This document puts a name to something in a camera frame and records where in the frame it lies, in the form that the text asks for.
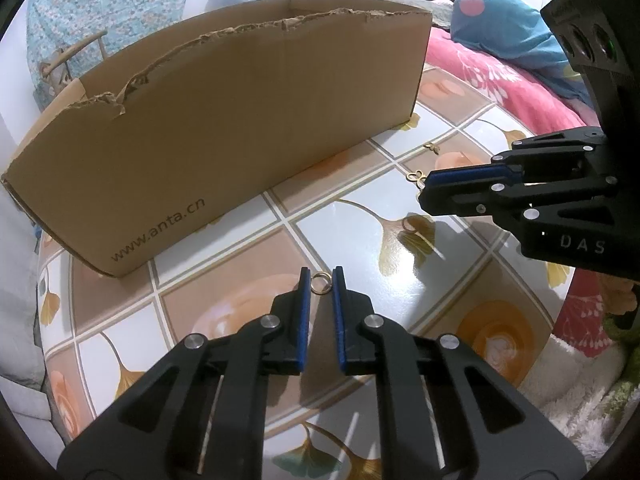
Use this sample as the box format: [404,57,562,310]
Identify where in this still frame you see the pink floral blanket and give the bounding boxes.
[425,27,599,134]

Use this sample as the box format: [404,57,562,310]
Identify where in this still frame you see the wooden chair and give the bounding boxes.
[39,29,108,96]

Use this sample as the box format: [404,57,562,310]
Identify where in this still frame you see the blue pillow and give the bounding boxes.
[450,0,593,107]

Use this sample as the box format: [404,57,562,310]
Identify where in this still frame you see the blue floral cloth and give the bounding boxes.
[26,0,186,110]

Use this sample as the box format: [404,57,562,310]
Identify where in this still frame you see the brown cardboard box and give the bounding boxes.
[1,0,432,278]

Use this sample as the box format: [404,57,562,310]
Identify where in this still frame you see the small gold bow earring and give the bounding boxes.
[424,143,439,155]

